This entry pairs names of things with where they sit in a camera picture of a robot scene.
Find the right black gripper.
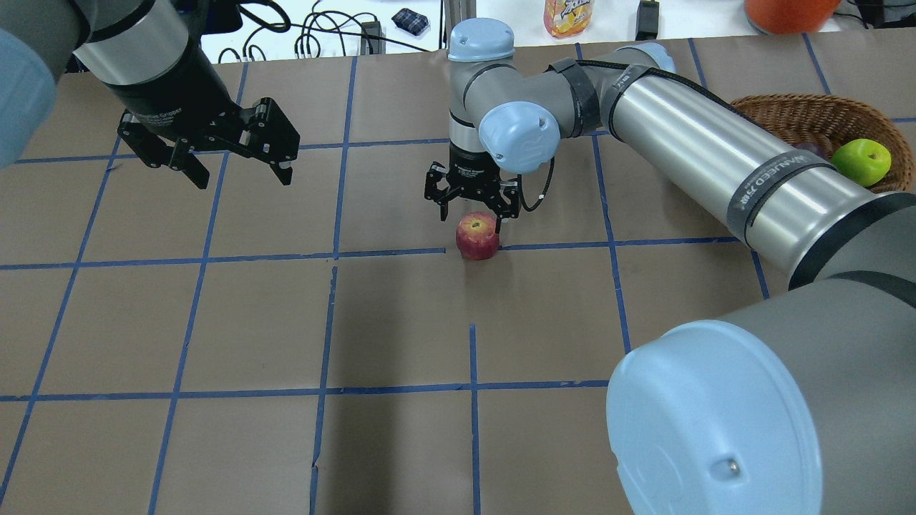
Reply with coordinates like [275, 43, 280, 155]
[423, 147, 521, 232]

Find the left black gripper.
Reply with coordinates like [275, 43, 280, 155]
[117, 57, 301, 190]

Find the red yellow apple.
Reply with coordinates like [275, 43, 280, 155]
[455, 212, 500, 260]

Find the green apple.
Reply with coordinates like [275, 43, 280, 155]
[831, 138, 892, 188]

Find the dark red apple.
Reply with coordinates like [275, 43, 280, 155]
[792, 141, 827, 160]

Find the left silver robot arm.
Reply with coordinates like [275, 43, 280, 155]
[1, 1, 301, 190]

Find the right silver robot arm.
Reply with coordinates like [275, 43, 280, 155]
[425, 19, 914, 514]

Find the brown wicker basket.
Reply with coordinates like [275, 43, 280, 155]
[731, 94, 914, 193]

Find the small dark blue device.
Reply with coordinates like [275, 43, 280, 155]
[391, 9, 429, 36]

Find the yellow juice bottle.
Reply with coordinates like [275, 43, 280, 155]
[542, 0, 595, 39]

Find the black power adapter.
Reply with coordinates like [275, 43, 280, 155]
[634, 0, 660, 40]

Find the orange cylinder container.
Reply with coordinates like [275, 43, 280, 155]
[743, 1, 841, 34]

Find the aluminium frame post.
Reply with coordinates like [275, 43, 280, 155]
[442, 0, 478, 31]

